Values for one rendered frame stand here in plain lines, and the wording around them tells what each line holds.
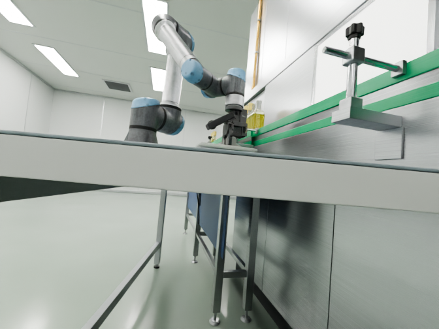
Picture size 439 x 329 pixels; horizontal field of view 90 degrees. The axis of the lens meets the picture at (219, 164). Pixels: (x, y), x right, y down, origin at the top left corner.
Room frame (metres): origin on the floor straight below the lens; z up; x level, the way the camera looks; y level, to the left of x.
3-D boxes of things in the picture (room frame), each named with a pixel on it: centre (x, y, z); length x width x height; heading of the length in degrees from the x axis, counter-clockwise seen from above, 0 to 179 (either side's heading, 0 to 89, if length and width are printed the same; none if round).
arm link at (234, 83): (0.87, -0.04, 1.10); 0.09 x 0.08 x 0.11; 57
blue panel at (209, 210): (1.86, 0.05, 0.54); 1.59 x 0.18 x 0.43; 14
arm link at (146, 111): (0.96, 0.34, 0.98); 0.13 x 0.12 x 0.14; 147
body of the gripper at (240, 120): (0.87, -0.05, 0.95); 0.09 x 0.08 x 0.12; 105
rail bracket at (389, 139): (0.37, -0.24, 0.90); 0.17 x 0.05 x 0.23; 104
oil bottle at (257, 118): (1.13, -0.18, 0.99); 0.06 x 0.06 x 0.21; 14
